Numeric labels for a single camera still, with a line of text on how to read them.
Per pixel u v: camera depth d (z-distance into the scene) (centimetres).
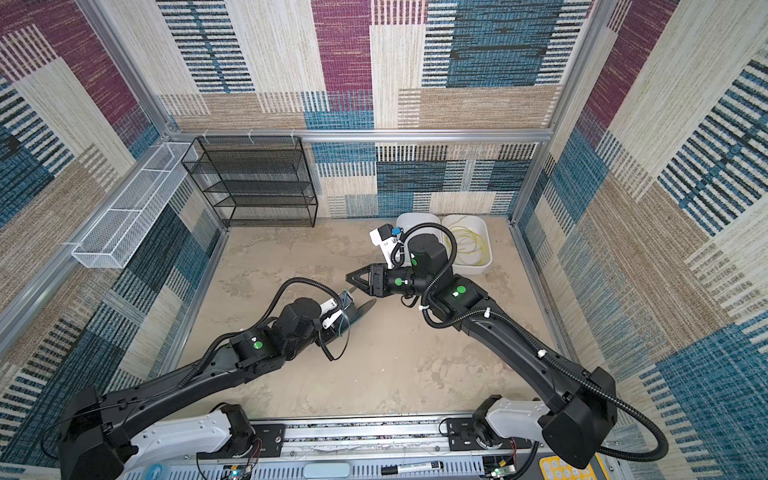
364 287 63
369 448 73
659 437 36
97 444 38
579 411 38
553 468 69
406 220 114
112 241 70
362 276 67
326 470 71
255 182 111
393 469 70
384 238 62
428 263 53
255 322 61
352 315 79
